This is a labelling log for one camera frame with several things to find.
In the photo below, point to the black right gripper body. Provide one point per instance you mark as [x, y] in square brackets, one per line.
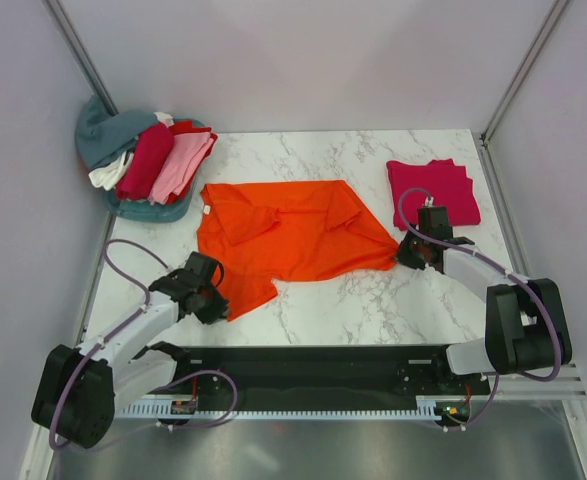
[410, 250]

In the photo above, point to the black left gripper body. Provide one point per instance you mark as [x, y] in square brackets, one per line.
[211, 306]

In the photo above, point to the magenta t shirt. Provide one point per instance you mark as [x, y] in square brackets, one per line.
[446, 182]

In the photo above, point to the orange t shirt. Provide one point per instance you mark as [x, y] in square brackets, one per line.
[302, 231]

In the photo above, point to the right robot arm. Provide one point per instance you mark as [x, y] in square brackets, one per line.
[525, 326]

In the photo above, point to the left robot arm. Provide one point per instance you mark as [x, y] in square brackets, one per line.
[82, 388]

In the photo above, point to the pink t shirt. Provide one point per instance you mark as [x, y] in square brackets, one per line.
[181, 164]

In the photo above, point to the crimson t shirt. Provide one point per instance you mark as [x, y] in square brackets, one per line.
[150, 154]

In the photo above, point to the grey-teal t shirt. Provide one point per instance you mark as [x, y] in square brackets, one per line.
[101, 137]

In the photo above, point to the right aluminium frame post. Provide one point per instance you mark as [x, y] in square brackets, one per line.
[543, 35]

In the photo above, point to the aluminium frame post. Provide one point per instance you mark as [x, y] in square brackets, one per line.
[80, 53]
[543, 35]

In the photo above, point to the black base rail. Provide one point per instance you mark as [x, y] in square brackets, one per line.
[318, 378]

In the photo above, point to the white slotted cable duct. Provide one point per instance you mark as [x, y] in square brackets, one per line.
[162, 407]

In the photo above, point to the left aluminium frame post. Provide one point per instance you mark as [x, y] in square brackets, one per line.
[80, 53]

